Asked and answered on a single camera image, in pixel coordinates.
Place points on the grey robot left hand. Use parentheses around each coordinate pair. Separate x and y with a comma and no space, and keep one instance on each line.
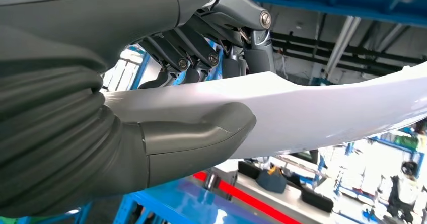
(100,15)

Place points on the white table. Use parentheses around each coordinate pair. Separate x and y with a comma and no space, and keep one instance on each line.
(293,195)

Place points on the dark blue bag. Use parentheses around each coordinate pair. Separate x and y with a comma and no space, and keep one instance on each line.
(271,180)

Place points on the black hard case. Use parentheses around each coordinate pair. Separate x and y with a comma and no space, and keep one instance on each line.
(317,200)
(248,169)

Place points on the silver black humanoid robot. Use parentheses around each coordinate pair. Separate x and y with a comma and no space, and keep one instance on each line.
(407,189)

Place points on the red barrier tape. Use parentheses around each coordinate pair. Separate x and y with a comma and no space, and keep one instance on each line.
(247,199)

